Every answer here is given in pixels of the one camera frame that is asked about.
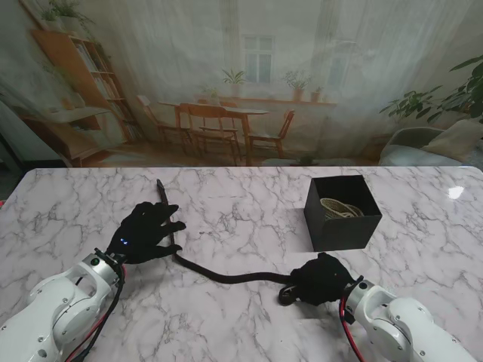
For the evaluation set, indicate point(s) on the beige braided belt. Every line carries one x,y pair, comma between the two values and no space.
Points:
334,207
356,211

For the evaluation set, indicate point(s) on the printed room scene backdrop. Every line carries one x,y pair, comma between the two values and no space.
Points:
241,75

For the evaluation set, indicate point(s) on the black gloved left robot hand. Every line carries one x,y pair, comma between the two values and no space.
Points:
145,234

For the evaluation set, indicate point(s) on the black belt storage box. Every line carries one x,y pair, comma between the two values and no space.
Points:
339,230

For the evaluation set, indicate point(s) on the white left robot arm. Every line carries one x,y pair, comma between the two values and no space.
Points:
60,313

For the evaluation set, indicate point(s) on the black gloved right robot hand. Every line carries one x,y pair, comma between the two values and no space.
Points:
320,281

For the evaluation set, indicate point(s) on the dark brown braided belt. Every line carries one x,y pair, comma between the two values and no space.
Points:
234,279

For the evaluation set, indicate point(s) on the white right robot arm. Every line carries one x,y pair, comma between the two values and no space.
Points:
403,328

